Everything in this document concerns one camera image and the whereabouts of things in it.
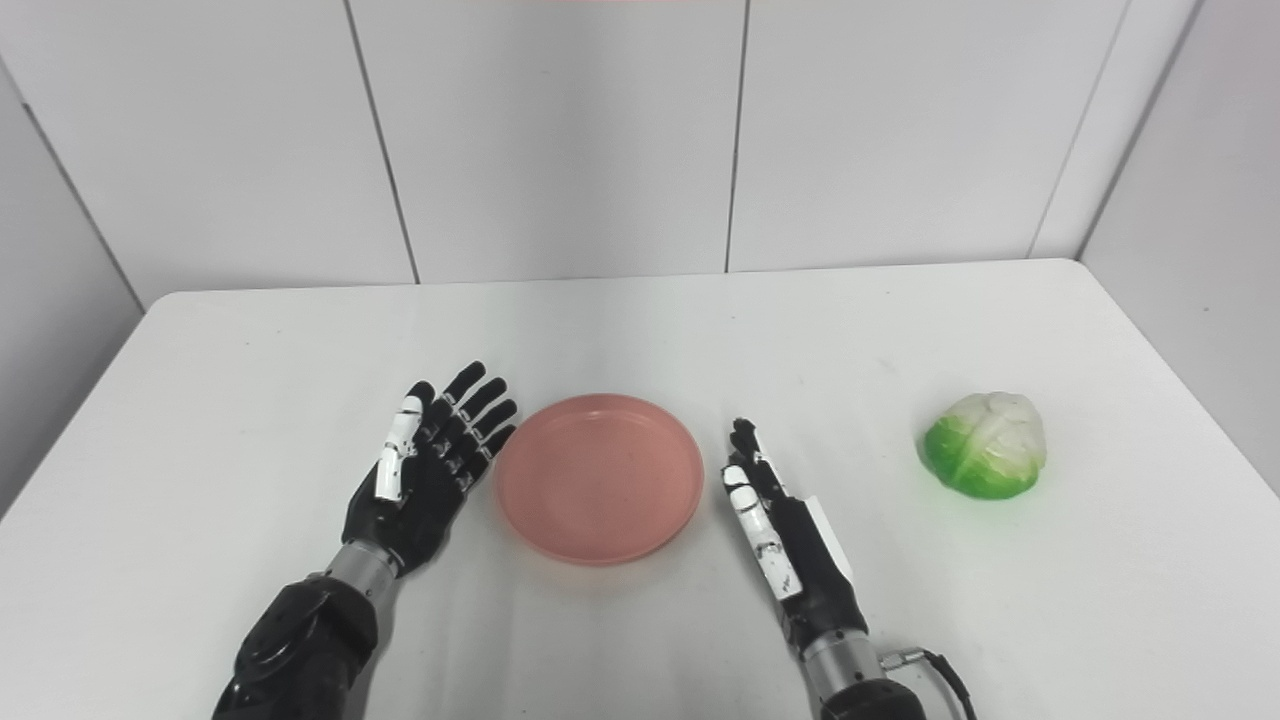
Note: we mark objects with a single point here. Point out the pink plate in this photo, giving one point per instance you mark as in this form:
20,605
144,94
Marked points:
600,480

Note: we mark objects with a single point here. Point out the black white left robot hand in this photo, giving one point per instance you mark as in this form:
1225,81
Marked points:
410,510

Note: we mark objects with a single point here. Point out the green white cabbage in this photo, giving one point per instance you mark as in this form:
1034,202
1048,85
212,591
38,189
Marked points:
985,450

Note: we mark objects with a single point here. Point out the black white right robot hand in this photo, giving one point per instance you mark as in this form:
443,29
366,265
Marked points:
815,570

